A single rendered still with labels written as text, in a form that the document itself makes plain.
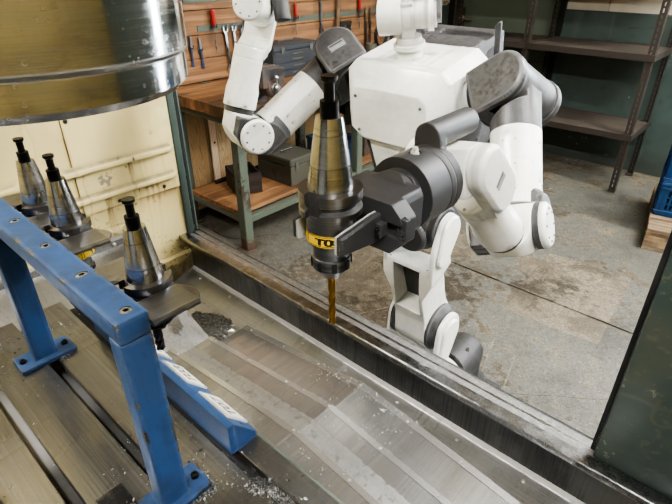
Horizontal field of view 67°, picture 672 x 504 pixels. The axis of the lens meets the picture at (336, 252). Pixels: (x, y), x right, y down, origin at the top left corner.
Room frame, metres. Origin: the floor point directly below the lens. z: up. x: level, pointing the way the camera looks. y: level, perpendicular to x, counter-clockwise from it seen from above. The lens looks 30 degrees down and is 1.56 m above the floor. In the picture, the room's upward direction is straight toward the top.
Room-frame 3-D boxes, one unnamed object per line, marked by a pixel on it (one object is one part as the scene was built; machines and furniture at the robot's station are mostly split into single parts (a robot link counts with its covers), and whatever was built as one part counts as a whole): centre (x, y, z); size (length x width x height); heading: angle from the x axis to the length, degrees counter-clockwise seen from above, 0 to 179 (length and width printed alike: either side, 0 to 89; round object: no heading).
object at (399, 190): (0.53, -0.06, 1.33); 0.13 x 0.12 x 0.10; 48
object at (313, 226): (0.45, 0.01, 1.33); 0.05 x 0.05 x 0.03
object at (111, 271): (0.56, 0.28, 1.21); 0.07 x 0.05 x 0.01; 138
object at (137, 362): (0.45, 0.23, 1.05); 0.10 x 0.05 x 0.30; 138
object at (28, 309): (0.74, 0.56, 1.05); 0.10 x 0.05 x 0.30; 138
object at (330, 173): (0.45, 0.01, 1.41); 0.04 x 0.04 x 0.07
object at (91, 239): (0.63, 0.36, 1.21); 0.07 x 0.05 x 0.01; 138
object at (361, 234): (0.44, -0.03, 1.32); 0.06 x 0.02 x 0.03; 138
